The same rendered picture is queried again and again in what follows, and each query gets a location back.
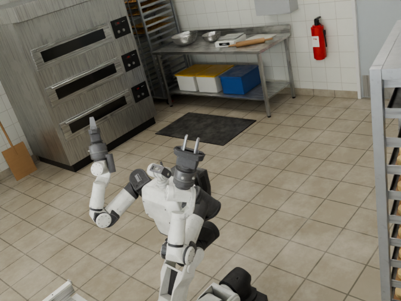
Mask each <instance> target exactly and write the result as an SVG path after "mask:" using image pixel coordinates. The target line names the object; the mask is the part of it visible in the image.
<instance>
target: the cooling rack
mask: <svg viewBox="0 0 401 301"><path fill-rule="evenodd" d="M136 1H137V5H138V9H139V12H140V16H141V20H142V23H143V27H144V31H145V34H146V38H147V41H148V45H149V48H150V52H151V55H152V59H153V63H154V66H155V70H156V74H157V76H158V80H159V85H160V88H158V89H156V90H154V89H153V85H152V82H151V79H150V75H149V71H148V68H147V65H146V61H145V58H144V54H143V50H142V48H141V44H140V40H139V37H138V33H137V30H136V27H135V23H134V19H133V16H132V12H131V9H130V6H129V2H128V0H127V3H128V7H129V11H130V14H131V18H132V22H133V24H134V28H135V32H136V34H137V38H138V42H139V45H140V49H141V52H142V55H143V59H144V63H145V65H146V69H147V73H148V76H149V79H150V83H151V86H152V90H153V91H152V92H151V95H152V98H157V99H167V95H166V91H164V89H165V87H164V86H163V85H162V81H161V78H160V74H159V71H158V66H157V64H156V60H155V55H153V54H152V52H153V49H152V45H151V42H150V38H149V34H148V31H147V27H146V23H145V21H144V16H143V12H142V9H141V5H140V1H139V0H136ZM177 82H178V81H173V82H172V81H171V82H169V83H168V87H170V86H172V85H174V84H175V83H177ZM177 87H179V85H178V84H177V85H175V86H174V87H172V88H170V89H169V92H170V91H172V90H174V89H176V88H177Z"/></svg>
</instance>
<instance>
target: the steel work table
mask: <svg viewBox="0 0 401 301"><path fill-rule="evenodd" d="M196 31H197V33H198V35H197V37H196V40H195V41H194V42H192V43H191V44H189V45H185V46H182V45H177V44H176V43H174V42H173V43H171V44H169V45H166V46H164V47H162V48H160V49H158V50H156V51H154V52H152V54H153V55H156V58H157V61H158V65H159V70H160V72H161V77H162V80H163V83H164V87H165V91H166V95H167V98H168V102H169V105H170V107H172V106H173V105H172V100H171V96H170V94H184V95H192V96H207V97H221V98H230V99H244V100H259V101H264V102H265V106H266V113H267V117H268V118H270V117H271V111H270V105H269V99H270V98H272V97H273V96H274V95H276V94H277V93H278V92H280V91H281V90H283V89H284V88H285V87H287V86H288V85H289V84H290V87H291V96H292V98H293V99H294V98H295V88H294V79H293V74H292V66H291V57H290V52H289V44H288V37H289V36H291V32H290V27H289V25H278V26H258V27H237V28H227V29H206V30H196ZM213 31H220V37H219V39H220V38H221V37H223V36H224V35H226V34H233V33H244V34H245V35H246V39H248V38H250V37H252V36H255V35H257V34H268V35H276V36H274V37H272V38H273V39H272V40H268V41H265V43H260V44H254V45H247V46H243V47H236V46H234V47H217V48H216V47H215V42H217V41H218V39H217V40H216V41H214V42H207V41H205V40H204V39H203V37H202V35H203V34H205V33H208V32H213ZM283 40H284V44H285V52H286V61H287V66H288V74H289V82H274V81H266V80H265V76H264V68H263V61H262V57H261V53H263V52H264V51H266V50H268V49H269V48H271V47H272V46H274V45H276V44H278V43H279V42H281V41H283ZM184 54H187V59H188V62H189V66H190V67H191V66H192V65H193V64H192V60H191V56H190V55H191V54H256V55H257V60H258V67H259V71H260V78H261V83H260V84H258V85H257V86H256V87H254V88H253V89H252V90H250V91H249V92H247V93H246V94H244V95H242V94H224V93H223V90H222V91H220V92H219V93H207V92H200V91H199V90H198V91H183V90H180V88H179V87H177V88H176V89H174V90H172V91H170V92H169V89H168V84H167V82H166V77H165V74H164V70H163V67H162V63H161V58H160V55H184Z"/></svg>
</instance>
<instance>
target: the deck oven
mask: <svg viewBox="0 0 401 301"><path fill-rule="evenodd" d="M0 82H1V84H2V86H3V88H4V90H5V93H6V95H7V97H8V99H9V101H10V104H11V106H12V108H13V111H14V113H15V115H16V117H17V119H18V122H19V124H20V126H21V129H22V130H23V133H24V135H25V137H26V140H27V142H28V144H29V146H30V148H31V151H32V153H33V154H34V155H37V156H39V159H40V161H41V162H44V163H47V164H51V165H54V166H56V167H60V168H63V169H66V170H69V171H72V172H77V171H78V170H80V169H82V168H84V167H85V166H87V165H88V164H90V163H92V162H93V161H94V160H92V159H91V156H90V152H88V150H89V146H91V144H90V142H91V139H90V135H89V132H88V130H90V117H94V120H95V123H96V126H97V128H100V132H101V133H100V135H101V139H102V140H103V143H106V146H107V151H108V152H110V151H111V150H113V149H114V148H116V147H118V146H119V145H121V144H123V143H124V142H126V141H127V140H129V139H131V138H132V137H134V136H136V135H137V134H139V133H140V132H142V131H144V130H145V129H147V128H149V127H150V126H152V125H153V124H155V119H154V116H156V115H157V113H156V109H155V106H154V102H153V99H152V95H151V92H150V88H149V85H148V82H147V78H146V74H145V72H144V68H143V64H142V62H141V58H140V54H139V52H138V48H137V44H136V41H135V38H134V34H133V31H132V27H131V23H130V20H129V17H128V13H127V9H126V6H125V3H124V0H18V1H14V2H10V3H7V4H4V5H0Z"/></svg>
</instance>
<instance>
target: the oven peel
mask: <svg viewBox="0 0 401 301"><path fill-rule="evenodd" d="M0 126H1V128H2V130H3V132H4V134H5V136H6V138H7V140H8V142H9V144H10V146H11V147H10V148H8V149H6V150H5V151H3V152H2V154H3V156H4V158H5V160H6V162H7V164H8V166H9V167H10V169H11V171H12V173H13V175H14V177H15V178H16V180H17V181H18V180H20V179H22V178H24V177H26V176H27V175H29V174H30V173H32V172H34V171H36V170H37V167H36V165H35V163H34V161H33V160H32V158H31V156H30V154H29V152H28V150H27V148H26V146H25V144H24V142H20V143H18V144H16V145H14V146H13V144H12V143H11V140H10V138H9V137H8V135H7V133H6V131H5V129H4V127H3V125H2V124H1V122H0Z"/></svg>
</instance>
